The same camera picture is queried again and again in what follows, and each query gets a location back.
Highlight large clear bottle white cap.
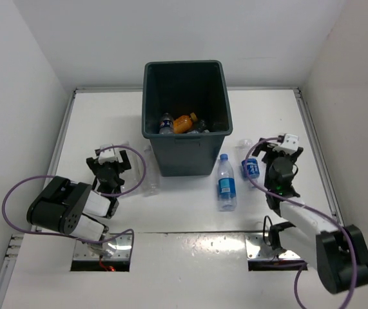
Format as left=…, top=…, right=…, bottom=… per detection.
left=118, top=148, right=141, bottom=192

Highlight blue label crushed bottle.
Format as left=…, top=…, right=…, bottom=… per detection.
left=235, top=139, right=260, bottom=190

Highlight blue cap water bottle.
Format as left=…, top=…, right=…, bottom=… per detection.
left=217, top=153, right=237, bottom=212

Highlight small clear bottle white cap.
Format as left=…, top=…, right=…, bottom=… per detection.
left=142, top=145, right=160, bottom=196

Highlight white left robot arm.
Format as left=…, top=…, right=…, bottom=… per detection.
left=26, top=149, right=131, bottom=242

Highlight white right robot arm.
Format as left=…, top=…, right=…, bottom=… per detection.
left=248, top=134, right=368, bottom=294

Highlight pepsi bottle in bin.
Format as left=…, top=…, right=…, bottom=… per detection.
left=159, top=113, right=174, bottom=135

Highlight clear bottles in bin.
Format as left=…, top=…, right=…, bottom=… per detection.
left=186, top=119, right=208, bottom=134

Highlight dark green plastic bin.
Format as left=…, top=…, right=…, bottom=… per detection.
left=142, top=60, right=233, bottom=177

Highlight orange juice bottle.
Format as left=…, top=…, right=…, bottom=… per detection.
left=173, top=113, right=198, bottom=134

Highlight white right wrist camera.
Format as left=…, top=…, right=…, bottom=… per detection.
left=273, top=133, right=299, bottom=155

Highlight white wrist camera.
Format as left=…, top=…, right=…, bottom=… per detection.
left=95, top=144, right=119, bottom=165
left=273, top=133, right=299, bottom=155

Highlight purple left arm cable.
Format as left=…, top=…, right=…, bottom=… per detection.
left=2, top=145, right=147, bottom=243

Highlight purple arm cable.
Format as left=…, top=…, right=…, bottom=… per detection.
left=245, top=136, right=358, bottom=309
left=2, top=145, right=147, bottom=243

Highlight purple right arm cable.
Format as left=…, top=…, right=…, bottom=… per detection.
left=245, top=136, right=358, bottom=309

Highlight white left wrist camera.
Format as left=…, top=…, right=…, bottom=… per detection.
left=95, top=144, right=119, bottom=165

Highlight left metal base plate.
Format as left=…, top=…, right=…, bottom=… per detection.
left=73, top=233, right=133, bottom=261

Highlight metal base plate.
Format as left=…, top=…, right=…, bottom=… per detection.
left=73, top=233, right=133, bottom=261
left=245, top=232, right=302, bottom=262

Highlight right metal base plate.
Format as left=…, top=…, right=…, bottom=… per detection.
left=245, top=232, right=302, bottom=262

